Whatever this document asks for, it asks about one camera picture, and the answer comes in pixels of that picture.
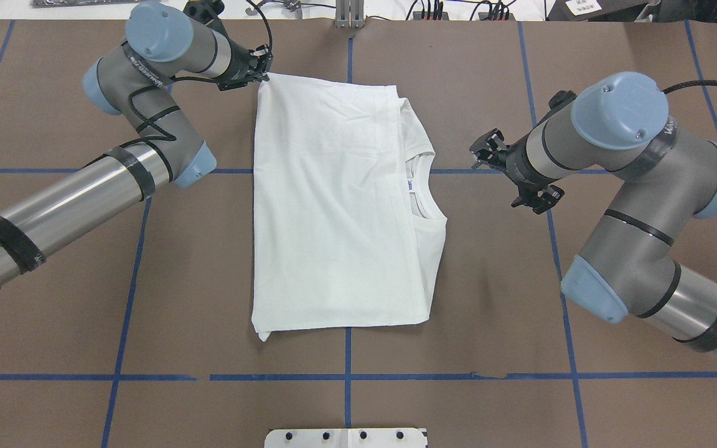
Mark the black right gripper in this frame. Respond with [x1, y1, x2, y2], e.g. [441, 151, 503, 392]
[469, 129, 565, 215]

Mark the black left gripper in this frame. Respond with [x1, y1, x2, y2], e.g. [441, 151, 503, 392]
[218, 45, 273, 91]

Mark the white long-sleeve printed shirt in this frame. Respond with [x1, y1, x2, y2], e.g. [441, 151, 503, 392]
[251, 73, 448, 341]

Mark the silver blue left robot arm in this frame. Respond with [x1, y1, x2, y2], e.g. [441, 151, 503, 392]
[0, 1, 275, 296]

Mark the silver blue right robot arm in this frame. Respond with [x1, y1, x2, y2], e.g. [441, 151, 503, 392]
[469, 72, 717, 355]

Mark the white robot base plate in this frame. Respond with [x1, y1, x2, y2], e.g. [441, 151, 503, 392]
[264, 427, 429, 447]

